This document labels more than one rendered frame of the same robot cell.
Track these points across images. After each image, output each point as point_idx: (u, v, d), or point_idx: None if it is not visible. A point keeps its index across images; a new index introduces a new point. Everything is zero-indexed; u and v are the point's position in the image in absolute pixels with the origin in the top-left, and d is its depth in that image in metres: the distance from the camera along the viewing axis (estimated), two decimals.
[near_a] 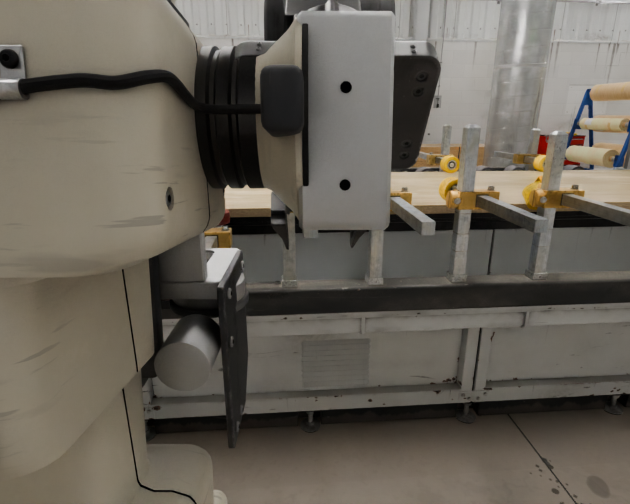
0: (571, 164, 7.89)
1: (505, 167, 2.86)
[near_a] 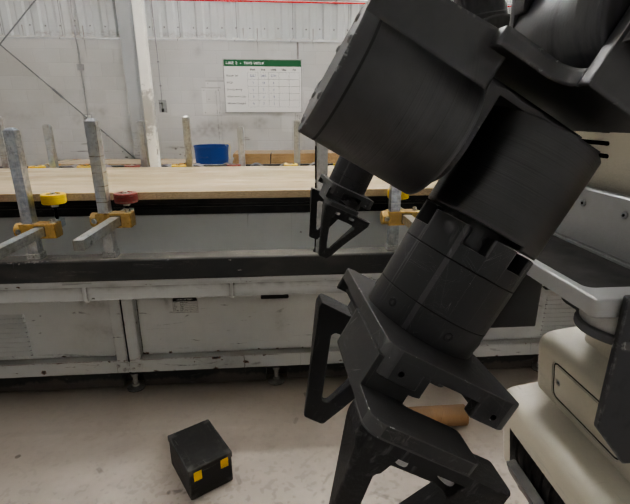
0: None
1: None
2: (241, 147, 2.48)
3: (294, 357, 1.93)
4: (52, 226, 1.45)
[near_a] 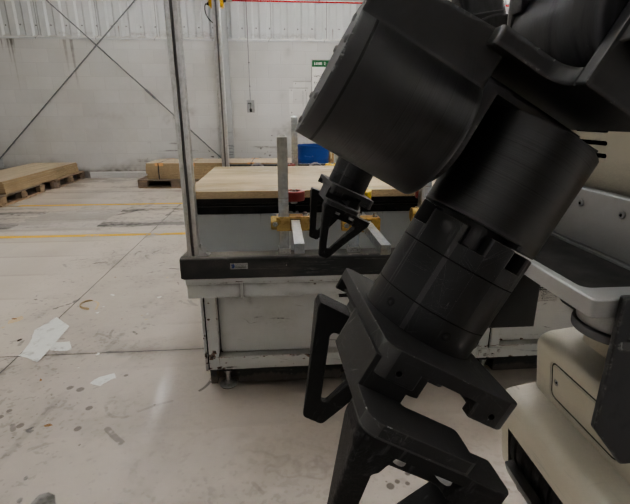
0: None
1: None
2: None
3: None
4: None
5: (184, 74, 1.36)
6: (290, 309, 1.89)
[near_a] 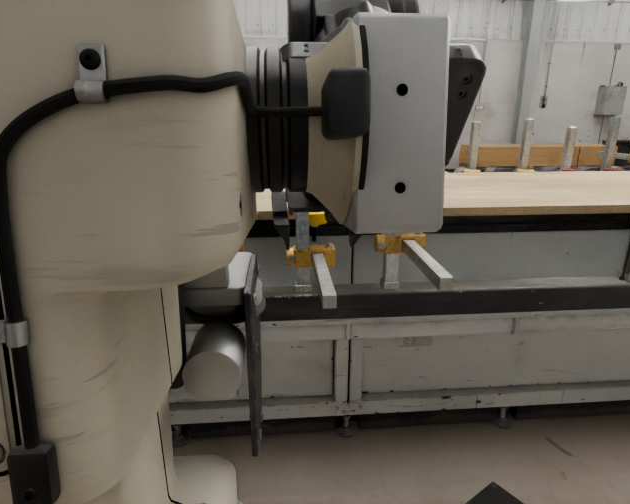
0: None
1: None
2: None
3: (533, 396, 1.67)
4: (333, 252, 1.19)
5: None
6: None
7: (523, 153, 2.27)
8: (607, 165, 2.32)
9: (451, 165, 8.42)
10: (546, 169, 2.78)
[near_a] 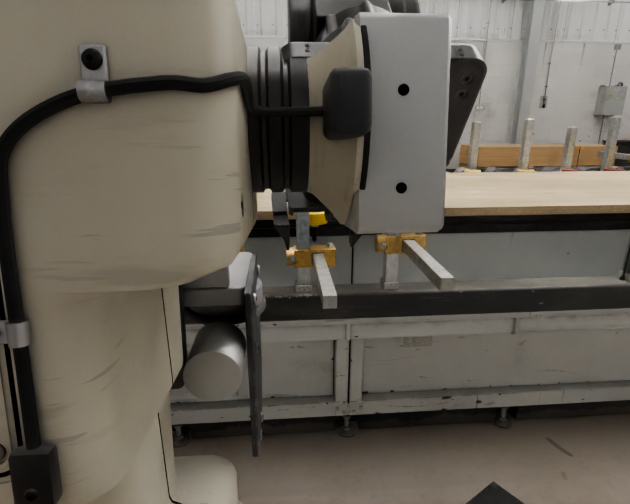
0: None
1: None
2: None
3: (533, 396, 1.67)
4: (333, 252, 1.19)
5: None
6: None
7: (523, 153, 2.27)
8: (607, 165, 2.32)
9: (451, 165, 8.42)
10: (546, 169, 2.78)
